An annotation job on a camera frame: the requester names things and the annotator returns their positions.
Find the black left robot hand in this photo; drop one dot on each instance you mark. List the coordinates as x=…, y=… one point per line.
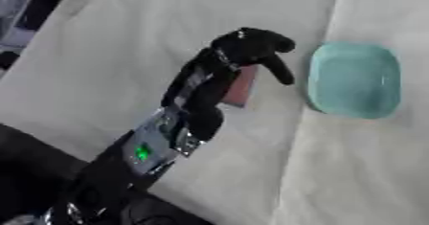
x=246, y=45

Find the pink rectangular block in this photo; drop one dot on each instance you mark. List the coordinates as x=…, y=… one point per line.
x=240, y=86

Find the teal rounded rectangular bowl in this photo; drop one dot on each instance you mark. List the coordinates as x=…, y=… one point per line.
x=354, y=80

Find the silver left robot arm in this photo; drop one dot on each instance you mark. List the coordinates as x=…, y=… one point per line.
x=146, y=146

